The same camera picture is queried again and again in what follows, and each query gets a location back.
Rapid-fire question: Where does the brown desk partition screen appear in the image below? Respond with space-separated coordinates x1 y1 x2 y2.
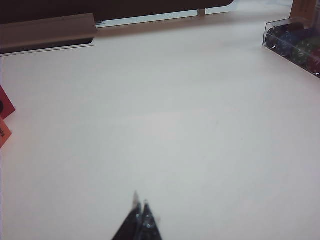
0 0 236 26

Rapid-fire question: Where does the red poker chip stack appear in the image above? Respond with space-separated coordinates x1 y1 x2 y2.
306 48 320 76

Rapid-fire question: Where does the blue poker chip stack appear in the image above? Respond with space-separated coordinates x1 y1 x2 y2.
279 29 316 56

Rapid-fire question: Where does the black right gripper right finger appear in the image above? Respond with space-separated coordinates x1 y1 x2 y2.
138 199 164 240

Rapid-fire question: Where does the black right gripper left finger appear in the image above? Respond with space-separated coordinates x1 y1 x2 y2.
111 191 143 240

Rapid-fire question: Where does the orange foam block 3 Y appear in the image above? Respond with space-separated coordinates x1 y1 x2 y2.
0 116 13 150

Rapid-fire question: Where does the pink foam block 8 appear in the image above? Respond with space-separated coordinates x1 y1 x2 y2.
0 84 17 120

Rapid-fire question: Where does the black poker chip stack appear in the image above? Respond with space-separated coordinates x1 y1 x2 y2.
265 23 305 50

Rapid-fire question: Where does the brown cardboard box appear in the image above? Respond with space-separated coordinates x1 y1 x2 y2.
289 0 320 20

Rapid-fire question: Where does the clear plastic chip case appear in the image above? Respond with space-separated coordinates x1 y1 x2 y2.
262 21 320 80

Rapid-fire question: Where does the green poker chip stack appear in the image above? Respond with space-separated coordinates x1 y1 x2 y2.
292 37 320 66

